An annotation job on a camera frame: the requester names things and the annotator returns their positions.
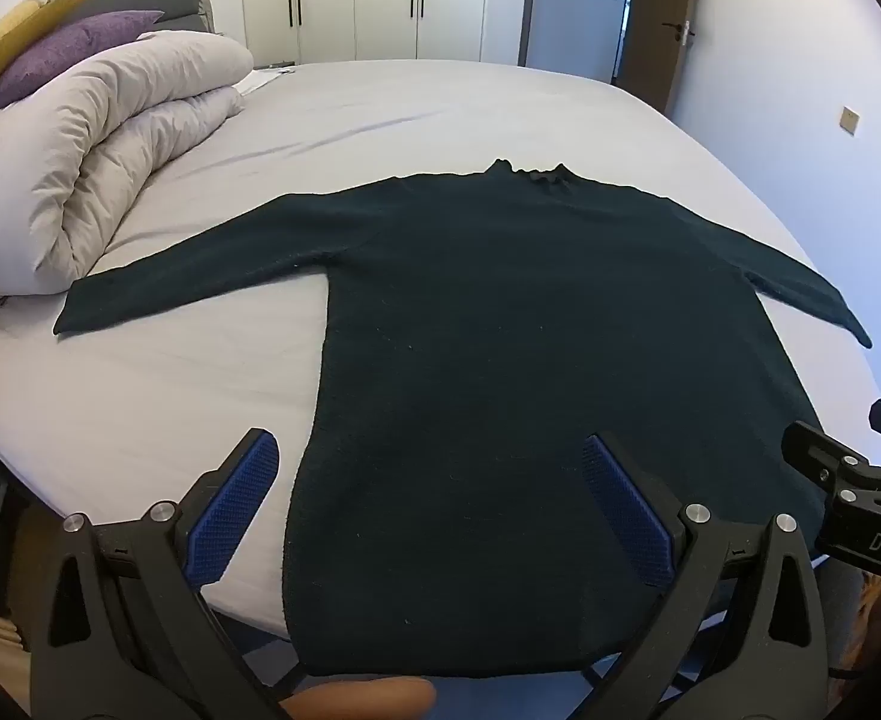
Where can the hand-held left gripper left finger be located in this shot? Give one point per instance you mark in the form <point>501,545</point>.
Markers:
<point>234,517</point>

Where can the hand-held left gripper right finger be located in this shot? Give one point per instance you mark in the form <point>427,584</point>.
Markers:
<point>627,510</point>

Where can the dark green sweater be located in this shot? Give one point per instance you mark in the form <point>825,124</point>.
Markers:
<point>523,352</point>

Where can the person's left hand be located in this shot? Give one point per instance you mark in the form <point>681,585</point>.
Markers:
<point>358,699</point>

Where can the brown cloth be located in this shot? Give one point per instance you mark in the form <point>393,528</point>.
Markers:
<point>875,592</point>

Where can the folded light grey duvet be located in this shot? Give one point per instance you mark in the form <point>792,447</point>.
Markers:
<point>73,165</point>

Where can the round bed with grey sheet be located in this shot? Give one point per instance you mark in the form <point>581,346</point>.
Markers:
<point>410,120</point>

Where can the white papers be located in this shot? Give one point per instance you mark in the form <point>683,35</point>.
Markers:
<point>264,79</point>

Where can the purple pillow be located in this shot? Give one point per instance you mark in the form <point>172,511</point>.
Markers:
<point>58,52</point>

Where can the white hallway cabinet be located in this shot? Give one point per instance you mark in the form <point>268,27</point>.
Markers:
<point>575,15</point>

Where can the yellow pillow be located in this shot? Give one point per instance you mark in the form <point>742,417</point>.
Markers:
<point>28,11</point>

